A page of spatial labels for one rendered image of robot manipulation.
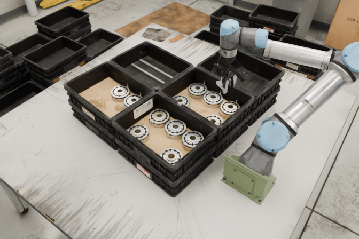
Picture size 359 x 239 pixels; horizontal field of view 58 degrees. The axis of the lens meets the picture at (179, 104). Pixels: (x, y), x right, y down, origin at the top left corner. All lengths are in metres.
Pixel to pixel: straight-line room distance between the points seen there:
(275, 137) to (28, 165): 1.17
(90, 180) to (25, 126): 0.55
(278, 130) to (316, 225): 1.23
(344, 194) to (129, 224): 1.64
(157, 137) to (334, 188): 1.48
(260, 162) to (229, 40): 0.52
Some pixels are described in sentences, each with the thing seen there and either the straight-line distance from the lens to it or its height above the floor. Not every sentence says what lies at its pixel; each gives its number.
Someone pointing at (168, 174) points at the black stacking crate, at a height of 0.85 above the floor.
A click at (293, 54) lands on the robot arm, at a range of 1.48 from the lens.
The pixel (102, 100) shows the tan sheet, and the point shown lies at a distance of 1.80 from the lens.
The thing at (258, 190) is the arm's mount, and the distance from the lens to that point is 1.48.
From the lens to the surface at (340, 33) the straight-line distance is 4.08.
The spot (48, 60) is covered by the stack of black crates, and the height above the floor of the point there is 0.49.
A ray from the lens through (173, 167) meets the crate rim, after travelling 1.33.
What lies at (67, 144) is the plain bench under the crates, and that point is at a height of 0.70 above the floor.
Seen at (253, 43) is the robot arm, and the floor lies 1.29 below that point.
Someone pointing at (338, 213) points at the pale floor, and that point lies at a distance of 2.52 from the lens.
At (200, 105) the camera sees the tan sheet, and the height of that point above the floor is 0.83.
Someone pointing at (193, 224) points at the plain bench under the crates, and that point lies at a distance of 1.46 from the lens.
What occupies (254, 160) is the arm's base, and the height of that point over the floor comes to 0.90.
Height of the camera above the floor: 1.99
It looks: 42 degrees down
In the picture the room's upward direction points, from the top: straight up
